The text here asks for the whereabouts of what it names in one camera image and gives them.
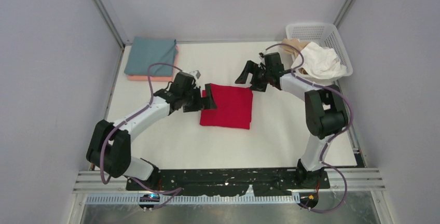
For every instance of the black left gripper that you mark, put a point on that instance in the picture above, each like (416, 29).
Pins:
(205, 102)

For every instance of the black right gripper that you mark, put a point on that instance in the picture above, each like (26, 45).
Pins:
(252, 67)

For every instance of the red t-shirt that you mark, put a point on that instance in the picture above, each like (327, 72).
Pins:
(234, 108)

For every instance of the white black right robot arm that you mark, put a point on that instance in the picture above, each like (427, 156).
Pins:
(325, 111)

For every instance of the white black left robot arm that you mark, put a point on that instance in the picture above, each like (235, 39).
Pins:
(110, 145)

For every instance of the beige t-shirt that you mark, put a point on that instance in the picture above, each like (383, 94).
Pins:
(293, 46)

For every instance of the white t-shirt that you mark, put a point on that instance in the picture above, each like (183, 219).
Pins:
(318, 62)

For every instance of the folded pink t-shirt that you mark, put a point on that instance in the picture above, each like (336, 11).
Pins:
(151, 77)

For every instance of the folded teal t-shirt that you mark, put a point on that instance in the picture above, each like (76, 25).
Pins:
(152, 43)

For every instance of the white plastic laundry basket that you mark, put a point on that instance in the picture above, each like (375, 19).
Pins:
(324, 34)

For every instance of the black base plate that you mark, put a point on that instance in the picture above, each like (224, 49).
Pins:
(278, 181)

